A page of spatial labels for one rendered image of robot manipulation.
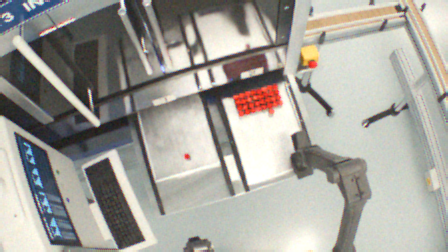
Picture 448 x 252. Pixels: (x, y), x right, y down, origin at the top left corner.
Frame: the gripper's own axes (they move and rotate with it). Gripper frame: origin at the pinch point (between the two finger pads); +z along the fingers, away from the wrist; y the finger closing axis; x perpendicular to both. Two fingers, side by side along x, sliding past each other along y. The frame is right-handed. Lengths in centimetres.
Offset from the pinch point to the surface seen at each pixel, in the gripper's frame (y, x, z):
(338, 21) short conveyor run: 55, -40, -3
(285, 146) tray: 10.4, 2.5, 2.2
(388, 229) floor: -49, -62, 91
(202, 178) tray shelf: 7.9, 36.4, 2.4
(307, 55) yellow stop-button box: 38.7, -15.8, -12.8
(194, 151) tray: 18.8, 36.4, 2.1
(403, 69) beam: 36, -85, 36
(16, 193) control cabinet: 5, 90, -67
